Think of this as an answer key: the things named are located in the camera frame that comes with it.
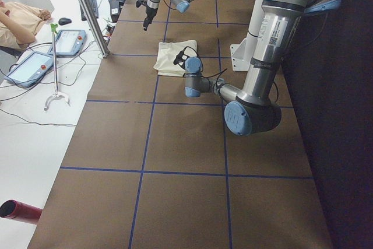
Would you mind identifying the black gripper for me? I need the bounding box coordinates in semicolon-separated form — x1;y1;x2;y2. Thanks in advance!
143;6;157;31

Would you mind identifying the far blue teach pendant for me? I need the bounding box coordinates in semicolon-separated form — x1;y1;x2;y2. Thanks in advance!
54;29;86;58

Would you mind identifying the black box with white label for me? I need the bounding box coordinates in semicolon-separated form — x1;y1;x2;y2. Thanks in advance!
109;0;121;23

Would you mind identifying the near blue teach pendant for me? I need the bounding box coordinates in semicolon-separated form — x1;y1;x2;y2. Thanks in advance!
5;51;54;88

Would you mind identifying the cream long sleeve cat shirt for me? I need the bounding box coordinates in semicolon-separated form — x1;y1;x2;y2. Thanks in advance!
153;38;198;77

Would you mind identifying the metal reacher grabber tool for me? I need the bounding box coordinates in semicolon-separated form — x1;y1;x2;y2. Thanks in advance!
44;23;70;112

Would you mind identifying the red fire extinguisher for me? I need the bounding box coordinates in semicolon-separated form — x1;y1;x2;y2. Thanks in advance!
1;199;43;225

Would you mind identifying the black computer mouse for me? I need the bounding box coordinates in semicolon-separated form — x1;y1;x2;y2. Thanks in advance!
58;17;72;26

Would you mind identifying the black keyboard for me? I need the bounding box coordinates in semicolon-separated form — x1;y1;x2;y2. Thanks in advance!
80;0;99;21

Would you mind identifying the blue teach pendant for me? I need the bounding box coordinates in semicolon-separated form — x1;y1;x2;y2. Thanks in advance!
54;29;86;58
5;51;54;88

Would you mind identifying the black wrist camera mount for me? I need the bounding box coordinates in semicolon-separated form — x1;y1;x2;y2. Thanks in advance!
135;0;147;8
173;51;189;70

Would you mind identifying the person in beige shirt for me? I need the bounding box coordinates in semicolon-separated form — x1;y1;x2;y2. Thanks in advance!
1;0;52;51

